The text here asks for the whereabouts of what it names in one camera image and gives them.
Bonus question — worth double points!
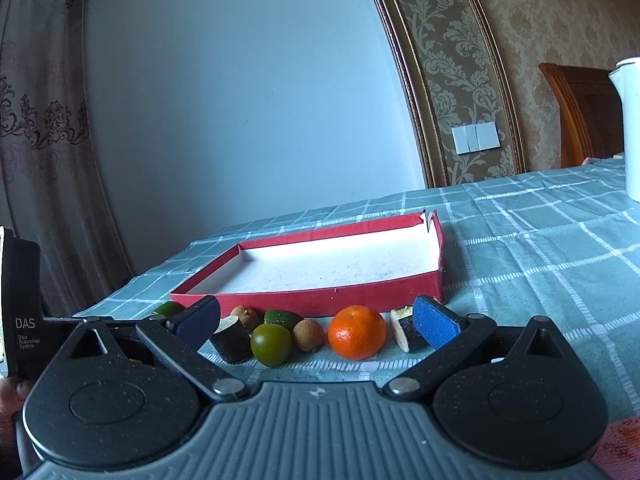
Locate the green tomato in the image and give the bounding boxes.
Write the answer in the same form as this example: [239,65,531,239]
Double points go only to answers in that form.
[250,324,293,367]

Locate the patterned curtain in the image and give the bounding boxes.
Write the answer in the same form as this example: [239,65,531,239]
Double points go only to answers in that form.
[1,0,132,316]

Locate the gold framed wallpaper panel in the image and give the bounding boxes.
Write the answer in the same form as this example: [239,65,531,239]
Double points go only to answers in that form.
[374,0,526,188]

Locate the green plaid bed sheet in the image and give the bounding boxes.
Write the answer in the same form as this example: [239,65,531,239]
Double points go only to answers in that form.
[90,158,639,420]

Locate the red shallow cardboard box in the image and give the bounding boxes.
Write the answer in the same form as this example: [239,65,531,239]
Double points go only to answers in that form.
[170,211,445,318]

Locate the pink towel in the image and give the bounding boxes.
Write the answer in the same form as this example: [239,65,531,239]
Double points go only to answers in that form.
[593,415,640,480]

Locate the person left hand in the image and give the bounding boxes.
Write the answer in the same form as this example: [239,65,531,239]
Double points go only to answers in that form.
[0,377,32,479]

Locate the white electric kettle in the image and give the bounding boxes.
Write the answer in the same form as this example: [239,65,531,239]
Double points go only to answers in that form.
[608,56,640,202]

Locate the brown longan fruit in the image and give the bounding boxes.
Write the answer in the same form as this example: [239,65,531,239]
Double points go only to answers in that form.
[231,306,260,333]
[292,318,326,352]

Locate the eggplant piece dark skin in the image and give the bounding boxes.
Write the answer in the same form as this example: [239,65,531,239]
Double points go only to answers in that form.
[390,306,428,353]

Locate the small green cucumber piece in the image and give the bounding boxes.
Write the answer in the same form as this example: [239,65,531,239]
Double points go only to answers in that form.
[264,309,304,332]

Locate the orange mandarin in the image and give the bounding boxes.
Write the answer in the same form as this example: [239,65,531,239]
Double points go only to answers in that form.
[326,306,387,361]

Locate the white wall switch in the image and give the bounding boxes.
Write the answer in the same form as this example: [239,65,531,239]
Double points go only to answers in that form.
[451,122,500,155]

